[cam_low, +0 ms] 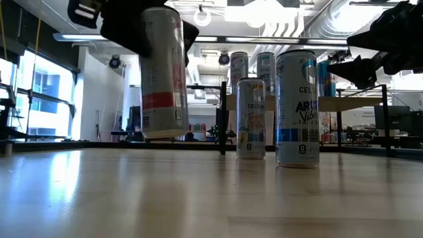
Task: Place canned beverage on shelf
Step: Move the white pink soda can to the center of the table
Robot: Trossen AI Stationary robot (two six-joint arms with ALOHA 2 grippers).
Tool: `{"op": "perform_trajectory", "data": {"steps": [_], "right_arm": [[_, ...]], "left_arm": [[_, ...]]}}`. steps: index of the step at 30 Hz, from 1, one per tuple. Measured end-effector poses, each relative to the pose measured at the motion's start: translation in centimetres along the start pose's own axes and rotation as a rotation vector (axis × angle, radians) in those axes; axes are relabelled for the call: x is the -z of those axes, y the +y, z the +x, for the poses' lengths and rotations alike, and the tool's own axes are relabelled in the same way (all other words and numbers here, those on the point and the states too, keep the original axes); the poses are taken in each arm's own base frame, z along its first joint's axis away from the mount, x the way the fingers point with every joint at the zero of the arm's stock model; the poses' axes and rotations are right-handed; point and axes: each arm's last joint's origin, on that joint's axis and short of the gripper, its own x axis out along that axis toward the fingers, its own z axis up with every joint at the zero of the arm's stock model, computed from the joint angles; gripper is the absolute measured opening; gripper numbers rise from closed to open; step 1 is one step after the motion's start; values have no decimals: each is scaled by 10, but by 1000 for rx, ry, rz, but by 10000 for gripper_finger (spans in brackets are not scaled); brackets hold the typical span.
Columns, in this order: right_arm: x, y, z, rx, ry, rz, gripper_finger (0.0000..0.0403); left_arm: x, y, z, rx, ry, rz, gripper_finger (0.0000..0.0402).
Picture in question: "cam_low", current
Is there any black equipment stand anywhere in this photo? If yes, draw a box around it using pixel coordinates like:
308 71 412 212
0 81 24 139

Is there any background desk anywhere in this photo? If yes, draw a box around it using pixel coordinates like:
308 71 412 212
110 130 146 143

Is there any wooden shelf with black frame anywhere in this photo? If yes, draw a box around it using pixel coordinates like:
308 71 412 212
217 80 395 158

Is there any black cabinet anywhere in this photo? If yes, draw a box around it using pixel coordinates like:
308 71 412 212
374 105 423 149

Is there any black ceiling rail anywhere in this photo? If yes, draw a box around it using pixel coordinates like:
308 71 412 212
350 1 409 7

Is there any silver ventilation duct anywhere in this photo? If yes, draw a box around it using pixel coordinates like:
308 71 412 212
303 0 394 39

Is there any Celsius Peach Vibe can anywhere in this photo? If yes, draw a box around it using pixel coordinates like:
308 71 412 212
138 5 190 139
230 51 249 97

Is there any Celsius Tropical Vibe can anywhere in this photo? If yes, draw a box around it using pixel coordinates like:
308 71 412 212
235 77 267 161

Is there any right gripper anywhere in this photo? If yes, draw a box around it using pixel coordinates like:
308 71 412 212
327 0 423 90

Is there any Celsius Arctic Vibe can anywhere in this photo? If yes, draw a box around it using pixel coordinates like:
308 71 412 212
256 52 276 97
275 49 321 169

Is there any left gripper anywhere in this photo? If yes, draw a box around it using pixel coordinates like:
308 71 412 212
67 0 166 58

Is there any black aluminium table frame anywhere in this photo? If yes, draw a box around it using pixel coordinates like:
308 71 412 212
11 140 423 161

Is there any black computer monitor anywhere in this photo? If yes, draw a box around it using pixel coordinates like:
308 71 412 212
127 105 143 133

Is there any white wall sign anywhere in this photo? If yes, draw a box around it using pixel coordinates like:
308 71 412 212
356 108 376 128

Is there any white ring lamp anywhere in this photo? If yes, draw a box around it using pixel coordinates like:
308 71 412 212
193 3 212 28

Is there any blue silver energy drink can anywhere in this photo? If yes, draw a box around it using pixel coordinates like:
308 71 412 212
317 59 337 98

